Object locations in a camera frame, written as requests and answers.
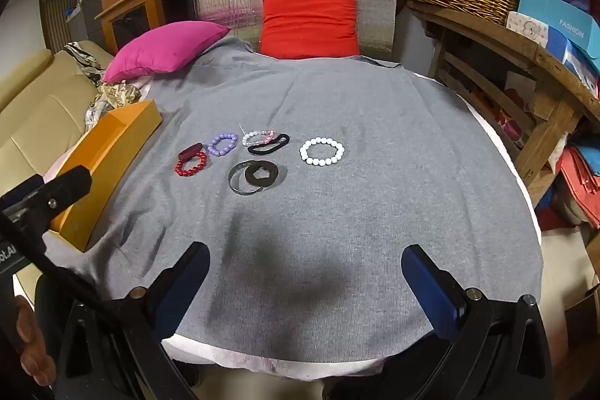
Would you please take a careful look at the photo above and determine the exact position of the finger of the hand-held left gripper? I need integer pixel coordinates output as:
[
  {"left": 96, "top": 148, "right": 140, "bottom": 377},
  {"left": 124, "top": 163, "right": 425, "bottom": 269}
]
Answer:
[
  {"left": 0, "top": 174, "right": 46, "bottom": 208},
  {"left": 25, "top": 166, "right": 93, "bottom": 238}
]

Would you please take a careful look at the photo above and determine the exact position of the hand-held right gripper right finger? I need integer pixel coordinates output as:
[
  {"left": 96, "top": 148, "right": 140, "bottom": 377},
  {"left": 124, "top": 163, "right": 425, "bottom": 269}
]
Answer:
[{"left": 402, "top": 244, "right": 555, "bottom": 400}]

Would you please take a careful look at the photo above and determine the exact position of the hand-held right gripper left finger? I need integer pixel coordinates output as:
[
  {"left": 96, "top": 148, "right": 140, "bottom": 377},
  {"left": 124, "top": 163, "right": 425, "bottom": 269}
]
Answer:
[{"left": 56, "top": 241, "right": 212, "bottom": 400}]

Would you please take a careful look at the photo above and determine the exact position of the orange cardboard box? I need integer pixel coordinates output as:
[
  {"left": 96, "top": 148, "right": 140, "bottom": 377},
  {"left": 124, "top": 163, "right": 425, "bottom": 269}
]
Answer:
[{"left": 46, "top": 99, "right": 163, "bottom": 253}]

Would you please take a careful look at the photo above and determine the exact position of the dark metal bangle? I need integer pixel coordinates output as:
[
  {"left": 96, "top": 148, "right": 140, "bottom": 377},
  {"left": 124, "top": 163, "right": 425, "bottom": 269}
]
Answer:
[{"left": 227, "top": 162, "right": 271, "bottom": 196}]

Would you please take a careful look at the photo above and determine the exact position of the purple bead bracelet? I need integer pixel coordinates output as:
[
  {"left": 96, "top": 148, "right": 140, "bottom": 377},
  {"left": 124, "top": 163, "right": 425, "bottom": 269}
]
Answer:
[{"left": 208, "top": 133, "right": 239, "bottom": 157}]

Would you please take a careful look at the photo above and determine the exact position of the person's left hand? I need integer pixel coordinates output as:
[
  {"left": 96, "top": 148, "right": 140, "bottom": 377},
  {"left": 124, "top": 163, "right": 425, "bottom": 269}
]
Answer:
[{"left": 14, "top": 294, "right": 58, "bottom": 388}]

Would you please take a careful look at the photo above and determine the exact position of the beige leather sofa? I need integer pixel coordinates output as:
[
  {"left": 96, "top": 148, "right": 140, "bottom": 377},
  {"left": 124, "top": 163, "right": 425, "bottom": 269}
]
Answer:
[{"left": 0, "top": 39, "right": 123, "bottom": 201}]

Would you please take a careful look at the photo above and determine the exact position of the beige floral cloth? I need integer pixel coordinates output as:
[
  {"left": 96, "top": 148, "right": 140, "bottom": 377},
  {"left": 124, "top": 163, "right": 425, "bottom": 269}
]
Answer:
[{"left": 84, "top": 80, "right": 152, "bottom": 133}]

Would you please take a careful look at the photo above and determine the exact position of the dark red hair clip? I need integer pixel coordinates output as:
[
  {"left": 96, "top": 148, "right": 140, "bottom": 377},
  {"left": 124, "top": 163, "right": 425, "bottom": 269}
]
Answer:
[{"left": 178, "top": 141, "right": 205, "bottom": 161}]

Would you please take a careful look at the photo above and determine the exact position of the black white striped cloth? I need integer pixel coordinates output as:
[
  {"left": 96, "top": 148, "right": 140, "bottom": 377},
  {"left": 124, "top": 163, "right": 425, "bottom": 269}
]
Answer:
[{"left": 62, "top": 41, "right": 103, "bottom": 75}]

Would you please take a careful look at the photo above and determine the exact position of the magenta pillow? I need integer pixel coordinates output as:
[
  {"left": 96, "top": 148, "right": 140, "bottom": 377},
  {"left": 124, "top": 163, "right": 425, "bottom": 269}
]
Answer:
[{"left": 102, "top": 20, "right": 232, "bottom": 85}]

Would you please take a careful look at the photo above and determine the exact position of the wooden slat shutter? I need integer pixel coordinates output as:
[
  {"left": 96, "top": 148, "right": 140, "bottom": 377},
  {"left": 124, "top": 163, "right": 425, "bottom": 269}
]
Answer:
[{"left": 39, "top": 0, "right": 100, "bottom": 50}]

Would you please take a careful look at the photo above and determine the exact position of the coral fabric bag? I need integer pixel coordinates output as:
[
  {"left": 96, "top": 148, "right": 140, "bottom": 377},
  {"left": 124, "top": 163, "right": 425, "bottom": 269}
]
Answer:
[{"left": 559, "top": 146, "right": 600, "bottom": 228}]

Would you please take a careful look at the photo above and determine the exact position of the white red print bag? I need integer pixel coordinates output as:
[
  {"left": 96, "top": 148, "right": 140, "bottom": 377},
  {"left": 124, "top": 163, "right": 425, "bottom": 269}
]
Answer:
[{"left": 496, "top": 71, "right": 538, "bottom": 150}]

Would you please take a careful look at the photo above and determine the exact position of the grey cloth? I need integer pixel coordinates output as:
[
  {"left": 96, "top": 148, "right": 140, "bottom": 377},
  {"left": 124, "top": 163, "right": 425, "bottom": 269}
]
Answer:
[{"left": 40, "top": 35, "right": 545, "bottom": 372}]

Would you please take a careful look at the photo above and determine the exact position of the rustic wooden table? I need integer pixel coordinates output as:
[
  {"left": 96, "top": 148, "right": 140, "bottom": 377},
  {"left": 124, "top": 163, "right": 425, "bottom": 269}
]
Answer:
[{"left": 405, "top": 0, "right": 600, "bottom": 210}]

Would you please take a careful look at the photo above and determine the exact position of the white patterned box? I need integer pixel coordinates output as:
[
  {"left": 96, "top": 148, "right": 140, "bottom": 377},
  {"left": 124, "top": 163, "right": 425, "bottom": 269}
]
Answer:
[{"left": 505, "top": 10, "right": 550, "bottom": 50}]

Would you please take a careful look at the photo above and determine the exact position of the red pillow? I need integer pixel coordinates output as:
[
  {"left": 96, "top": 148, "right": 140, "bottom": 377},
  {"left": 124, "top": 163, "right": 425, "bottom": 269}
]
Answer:
[{"left": 259, "top": 0, "right": 361, "bottom": 60}]

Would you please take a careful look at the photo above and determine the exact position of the blue cardboard box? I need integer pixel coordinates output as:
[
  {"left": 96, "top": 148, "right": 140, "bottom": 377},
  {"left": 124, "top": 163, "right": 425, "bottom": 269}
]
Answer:
[{"left": 516, "top": 0, "right": 600, "bottom": 66}]

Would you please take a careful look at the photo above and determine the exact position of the red bead bracelet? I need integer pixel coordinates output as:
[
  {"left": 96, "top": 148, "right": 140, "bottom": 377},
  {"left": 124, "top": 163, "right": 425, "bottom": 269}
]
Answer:
[{"left": 174, "top": 150, "right": 208, "bottom": 178}]

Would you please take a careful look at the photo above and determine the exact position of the black flat ring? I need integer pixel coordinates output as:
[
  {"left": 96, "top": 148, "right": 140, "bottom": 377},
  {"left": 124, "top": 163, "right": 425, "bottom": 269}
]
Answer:
[{"left": 243, "top": 159, "right": 288, "bottom": 191}]

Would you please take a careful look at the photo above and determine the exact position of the black hair tie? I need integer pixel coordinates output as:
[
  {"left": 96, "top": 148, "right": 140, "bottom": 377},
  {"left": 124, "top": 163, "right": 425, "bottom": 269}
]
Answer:
[{"left": 246, "top": 132, "right": 291, "bottom": 156}]

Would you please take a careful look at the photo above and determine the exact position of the pink white bead bracelet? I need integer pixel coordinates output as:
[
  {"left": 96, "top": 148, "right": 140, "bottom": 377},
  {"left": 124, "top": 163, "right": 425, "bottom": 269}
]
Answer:
[{"left": 238, "top": 123, "right": 275, "bottom": 148}]

